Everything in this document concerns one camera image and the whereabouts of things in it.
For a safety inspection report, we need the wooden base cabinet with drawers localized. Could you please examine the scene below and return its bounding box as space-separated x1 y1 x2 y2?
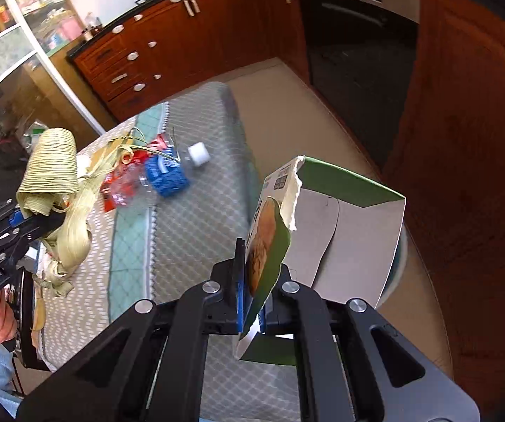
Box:
67 0 310 121

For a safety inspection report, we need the black built-in oven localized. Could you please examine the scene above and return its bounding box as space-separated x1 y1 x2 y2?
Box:
296 0 421 168

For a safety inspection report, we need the straw bundle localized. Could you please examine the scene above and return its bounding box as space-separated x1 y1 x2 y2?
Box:
16 127 180 300

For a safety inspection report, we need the tall wooden cabinet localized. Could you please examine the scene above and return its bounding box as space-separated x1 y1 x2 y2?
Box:
384 0 505 388

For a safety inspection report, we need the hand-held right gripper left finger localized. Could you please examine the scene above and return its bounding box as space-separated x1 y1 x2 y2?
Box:
15 237 248 422

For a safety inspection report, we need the glass door cabinet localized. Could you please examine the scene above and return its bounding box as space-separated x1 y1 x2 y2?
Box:
0 0 116 194

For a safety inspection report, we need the green cardboard box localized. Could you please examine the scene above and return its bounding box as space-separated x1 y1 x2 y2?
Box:
234 155 407 366

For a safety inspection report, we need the patterned tablecloth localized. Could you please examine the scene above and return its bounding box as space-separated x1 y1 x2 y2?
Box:
32 81 306 422

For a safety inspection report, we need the clear plastic bottle blue label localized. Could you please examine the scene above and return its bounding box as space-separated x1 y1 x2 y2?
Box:
107 141 211 209

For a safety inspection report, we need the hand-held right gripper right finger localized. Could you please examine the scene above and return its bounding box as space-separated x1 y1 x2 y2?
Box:
259 264 482 422

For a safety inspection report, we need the small bottle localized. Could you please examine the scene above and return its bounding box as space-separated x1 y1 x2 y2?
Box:
83 12 103 40

